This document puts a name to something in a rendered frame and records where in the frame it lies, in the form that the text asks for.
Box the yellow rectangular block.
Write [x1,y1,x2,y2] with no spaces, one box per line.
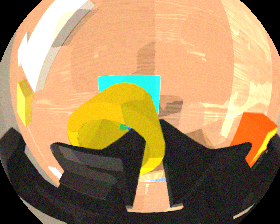
[16,79,34,127]

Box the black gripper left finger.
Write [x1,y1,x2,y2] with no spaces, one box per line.
[50,128,147,209]

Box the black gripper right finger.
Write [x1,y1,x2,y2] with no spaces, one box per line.
[160,119,253,208]

